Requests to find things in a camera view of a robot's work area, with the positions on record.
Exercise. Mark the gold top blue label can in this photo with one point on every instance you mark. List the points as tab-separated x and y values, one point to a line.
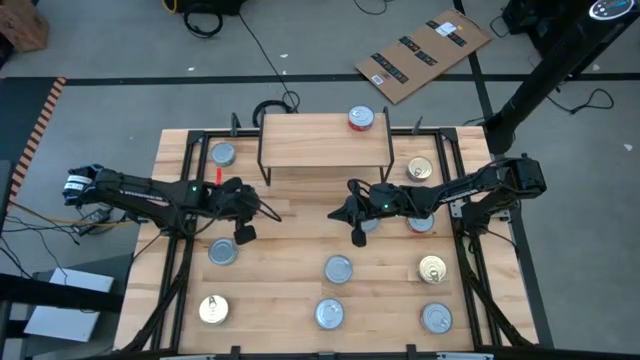
419	168
432	269
214	309

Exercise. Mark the red label tuna can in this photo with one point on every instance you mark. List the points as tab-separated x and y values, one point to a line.
421	226
329	313
361	118

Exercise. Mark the black equipment case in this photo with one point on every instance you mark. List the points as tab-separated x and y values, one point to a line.
520	15

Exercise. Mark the silver pull tab can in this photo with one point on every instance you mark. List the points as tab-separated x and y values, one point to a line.
436	318

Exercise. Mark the black power brick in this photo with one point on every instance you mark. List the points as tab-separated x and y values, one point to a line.
95	216

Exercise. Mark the black stand beam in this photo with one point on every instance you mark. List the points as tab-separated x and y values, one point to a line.
50	295

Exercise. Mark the wooden shelf with black frame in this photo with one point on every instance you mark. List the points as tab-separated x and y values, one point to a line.
320	142

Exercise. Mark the white flat box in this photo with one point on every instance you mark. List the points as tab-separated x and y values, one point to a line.
65	320

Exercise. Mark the green label silver top can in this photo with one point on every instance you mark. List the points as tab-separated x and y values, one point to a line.
223	251
223	154
338	269
373	227

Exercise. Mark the black mat with hazard stripes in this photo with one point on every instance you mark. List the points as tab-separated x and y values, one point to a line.
25	110

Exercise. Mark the white frame bracket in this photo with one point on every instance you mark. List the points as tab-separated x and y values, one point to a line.
465	357
187	357

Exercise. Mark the black aluminium table frame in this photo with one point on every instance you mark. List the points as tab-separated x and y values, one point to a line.
194	136

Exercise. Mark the black equipment bag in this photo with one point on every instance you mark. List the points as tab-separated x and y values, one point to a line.
210	5

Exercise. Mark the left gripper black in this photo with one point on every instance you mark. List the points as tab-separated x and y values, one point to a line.
232	207

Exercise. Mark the red tape tag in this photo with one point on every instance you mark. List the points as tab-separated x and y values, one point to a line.
218	176

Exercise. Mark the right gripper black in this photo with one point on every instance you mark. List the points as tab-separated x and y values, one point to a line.
372	202

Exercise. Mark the flat cardboard sheet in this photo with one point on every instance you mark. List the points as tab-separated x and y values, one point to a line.
425	55

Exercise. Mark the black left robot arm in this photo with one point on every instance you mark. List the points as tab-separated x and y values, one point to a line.
150	197

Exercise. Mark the black tower fan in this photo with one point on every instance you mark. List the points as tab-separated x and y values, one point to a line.
550	65

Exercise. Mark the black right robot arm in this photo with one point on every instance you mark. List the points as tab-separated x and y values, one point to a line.
465	190

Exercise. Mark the brown cardboard box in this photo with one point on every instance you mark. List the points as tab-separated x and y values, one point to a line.
22	25

